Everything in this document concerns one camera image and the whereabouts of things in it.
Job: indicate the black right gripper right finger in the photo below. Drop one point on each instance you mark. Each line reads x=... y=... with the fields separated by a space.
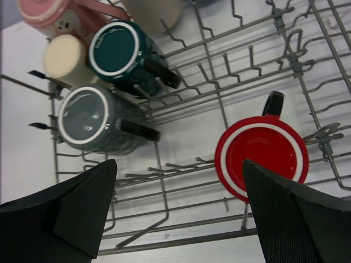
x=296 y=223

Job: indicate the beige tall cup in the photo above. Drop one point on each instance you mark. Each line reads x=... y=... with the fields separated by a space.
x=153 y=15

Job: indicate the red mug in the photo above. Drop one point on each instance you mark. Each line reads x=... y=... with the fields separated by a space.
x=267 y=141

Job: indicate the dark teal mug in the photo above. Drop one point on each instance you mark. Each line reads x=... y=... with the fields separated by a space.
x=122 y=54

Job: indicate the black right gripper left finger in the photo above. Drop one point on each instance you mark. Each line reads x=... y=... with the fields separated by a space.
x=63 y=223

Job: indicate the grey mug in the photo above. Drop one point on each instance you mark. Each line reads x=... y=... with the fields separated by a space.
x=93 y=119

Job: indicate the pink patterned mug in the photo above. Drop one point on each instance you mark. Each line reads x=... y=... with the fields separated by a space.
x=79 y=18

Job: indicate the cream small cup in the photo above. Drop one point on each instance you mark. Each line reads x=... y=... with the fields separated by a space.
x=65 y=59

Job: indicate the grey wire dish rack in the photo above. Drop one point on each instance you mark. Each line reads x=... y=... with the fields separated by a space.
x=169 y=205

